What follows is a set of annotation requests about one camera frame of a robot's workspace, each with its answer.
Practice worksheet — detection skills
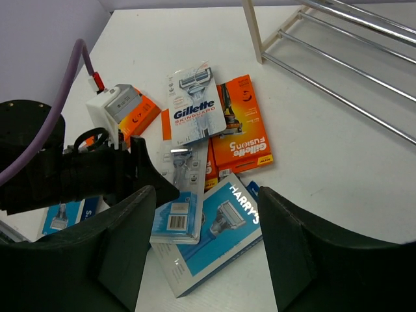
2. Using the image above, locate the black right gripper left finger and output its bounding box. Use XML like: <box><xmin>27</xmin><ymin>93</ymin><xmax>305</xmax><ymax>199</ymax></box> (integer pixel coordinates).
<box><xmin>1</xmin><ymin>186</ymin><xmax>156</xmax><ymax>311</ymax></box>

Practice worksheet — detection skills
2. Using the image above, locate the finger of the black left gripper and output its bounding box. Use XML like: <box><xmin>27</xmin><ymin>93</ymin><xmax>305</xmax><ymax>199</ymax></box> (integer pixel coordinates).
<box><xmin>130</xmin><ymin>136</ymin><xmax>179</xmax><ymax>207</ymax></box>

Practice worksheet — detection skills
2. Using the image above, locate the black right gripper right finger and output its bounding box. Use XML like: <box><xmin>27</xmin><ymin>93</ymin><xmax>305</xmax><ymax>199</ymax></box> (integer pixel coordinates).
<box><xmin>258</xmin><ymin>187</ymin><xmax>415</xmax><ymax>311</ymax></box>

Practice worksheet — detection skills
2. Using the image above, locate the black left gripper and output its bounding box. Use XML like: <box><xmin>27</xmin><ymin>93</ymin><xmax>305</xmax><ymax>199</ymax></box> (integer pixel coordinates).
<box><xmin>1</xmin><ymin>100</ymin><xmax>136</xmax><ymax>215</ymax></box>

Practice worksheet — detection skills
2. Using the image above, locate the clear Gillette blister pack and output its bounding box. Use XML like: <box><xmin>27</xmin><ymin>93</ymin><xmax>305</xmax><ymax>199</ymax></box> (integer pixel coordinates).
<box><xmin>150</xmin><ymin>140</ymin><xmax>208</xmax><ymax>244</ymax></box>

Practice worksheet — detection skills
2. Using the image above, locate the cream metal-rod shelf rack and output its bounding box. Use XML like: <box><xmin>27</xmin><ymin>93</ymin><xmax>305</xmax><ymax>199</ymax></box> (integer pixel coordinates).
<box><xmin>242</xmin><ymin>1</ymin><xmax>415</xmax><ymax>144</ymax></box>

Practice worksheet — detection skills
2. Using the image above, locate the orange Gillette Fusion5 box left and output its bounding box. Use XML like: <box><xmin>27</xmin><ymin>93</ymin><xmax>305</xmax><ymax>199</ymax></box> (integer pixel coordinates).
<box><xmin>84</xmin><ymin>87</ymin><xmax>163</xmax><ymax>147</ymax></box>

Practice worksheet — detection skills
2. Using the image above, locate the orange gillette fusion5 box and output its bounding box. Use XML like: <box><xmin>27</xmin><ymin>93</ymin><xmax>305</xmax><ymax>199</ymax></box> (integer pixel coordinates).
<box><xmin>84</xmin><ymin>87</ymin><xmax>163</xmax><ymax>147</ymax></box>
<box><xmin>212</xmin><ymin>75</ymin><xmax>274</xmax><ymax>178</ymax></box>
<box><xmin>161</xmin><ymin>109</ymin><xmax>218</xmax><ymax>192</ymax></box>

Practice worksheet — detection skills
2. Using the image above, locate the blue Harry's razor box left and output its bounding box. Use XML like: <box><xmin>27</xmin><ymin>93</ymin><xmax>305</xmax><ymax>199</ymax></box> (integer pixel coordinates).
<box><xmin>37</xmin><ymin>197</ymin><xmax>99</xmax><ymax>239</ymax></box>

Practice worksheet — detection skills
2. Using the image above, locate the blue harry's razor box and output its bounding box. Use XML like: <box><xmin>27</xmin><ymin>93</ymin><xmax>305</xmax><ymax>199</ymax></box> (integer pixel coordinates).
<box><xmin>37</xmin><ymin>197</ymin><xmax>99</xmax><ymax>239</ymax></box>
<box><xmin>151</xmin><ymin>174</ymin><xmax>262</xmax><ymax>298</ymax></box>

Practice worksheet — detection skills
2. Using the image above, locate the orange Gillette Fusion5 box middle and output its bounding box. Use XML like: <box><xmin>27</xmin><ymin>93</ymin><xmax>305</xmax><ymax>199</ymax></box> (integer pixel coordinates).
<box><xmin>161</xmin><ymin>109</ymin><xmax>218</xmax><ymax>192</ymax></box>

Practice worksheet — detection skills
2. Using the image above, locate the white Gillette Skinguard razor pack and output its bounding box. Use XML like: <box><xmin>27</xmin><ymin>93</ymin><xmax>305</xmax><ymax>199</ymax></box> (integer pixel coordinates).
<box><xmin>166</xmin><ymin>61</ymin><xmax>226</xmax><ymax>146</ymax></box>

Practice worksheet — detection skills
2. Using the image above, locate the blue Harry's razor box right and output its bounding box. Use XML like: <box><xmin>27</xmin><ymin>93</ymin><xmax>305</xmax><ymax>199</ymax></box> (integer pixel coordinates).
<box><xmin>151</xmin><ymin>174</ymin><xmax>262</xmax><ymax>298</ymax></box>

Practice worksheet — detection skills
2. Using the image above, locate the orange Gillette Fusion5 box right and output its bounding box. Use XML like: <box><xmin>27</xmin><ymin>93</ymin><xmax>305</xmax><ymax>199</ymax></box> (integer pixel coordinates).
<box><xmin>212</xmin><ymin>75</ymin><xmax>274</xmax><ymax>178</ymax></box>

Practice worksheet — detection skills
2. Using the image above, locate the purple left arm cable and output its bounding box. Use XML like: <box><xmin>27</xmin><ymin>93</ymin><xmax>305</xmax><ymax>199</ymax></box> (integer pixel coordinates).
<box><xmin>0</xmin><ymin>38</ymin><xmax>98</xmax><ymax>188</ymax></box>

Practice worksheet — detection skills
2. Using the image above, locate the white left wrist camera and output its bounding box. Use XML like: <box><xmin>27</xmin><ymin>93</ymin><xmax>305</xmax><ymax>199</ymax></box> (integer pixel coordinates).
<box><xmin>86</xmin><ymin>84</ymin><xmax>142</xmax><ymax>149</ymax></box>

